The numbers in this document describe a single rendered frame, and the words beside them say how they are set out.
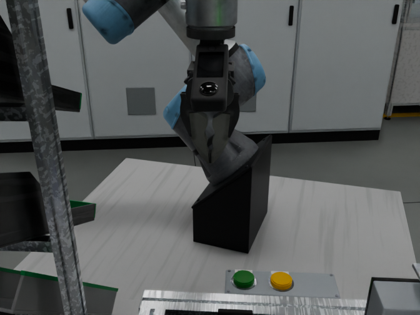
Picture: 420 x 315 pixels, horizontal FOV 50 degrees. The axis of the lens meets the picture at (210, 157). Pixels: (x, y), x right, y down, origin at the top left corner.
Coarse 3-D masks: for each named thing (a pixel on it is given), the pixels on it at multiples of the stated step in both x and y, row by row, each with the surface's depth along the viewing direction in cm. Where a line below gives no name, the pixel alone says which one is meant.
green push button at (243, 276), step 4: (236, 272) 85; (240, 272) 85; (244, 272) 85; (248, 272) 85; (236, 276) 84; (240, 276) 84; (244, 276) 84; (248, 276) 84; (252, 276) 84; (236, 280) 83; (240, 280) 83; (244, 280) 83; (248, 280) 83; (252, 280) 83; (236, 284) 83; (240, 284) 82; (244, 284) 82; (248, 284) 82; (252, 284) 83
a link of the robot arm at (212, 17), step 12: (192, 0) 61; (204, 0) 60; (216, 0) 60; (228, 0) 61; (192, 12) 61; (204, 12) 61; (216, 12) 60; (228, 12) 61; (192, 24) 62; (204, 24) 61; (216, 24) 61; (228, 24) 62
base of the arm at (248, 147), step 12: (240, 132) 110; (228, 144) 106; (240, 144) 106; (252, 144) 108; (228, 156) 105; (240, 156) 105; (204, 168) 110; (216, 168) 106; (228, 168) 105; (216, 180) 107
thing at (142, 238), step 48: (96, 192) 134; (144, 192) 134; (192, 192) 134; (288, 192) 134; (336, 192) 134; (384, 192) 134; (96, 240) 113; (144, 240) 113; (192, 240) 113; (288, 240) 113; (336, 240) 113; (384, 240) 113; (144, 288) 97; (192, 288) 97
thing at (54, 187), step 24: (24, 0) 39; (24, 24) 40; (24, 48) 41; (24, 72) 42; (48, 72) 43; (24, 96) 43; (48, 96) 44; (48, 120) 44; (48, 144) 45; (48, 168) 46; (48, 192) 47; (48, 216) 48; (72, 240) 51; (72, 264) 51; (72, 288) 53; (72, 312) 55
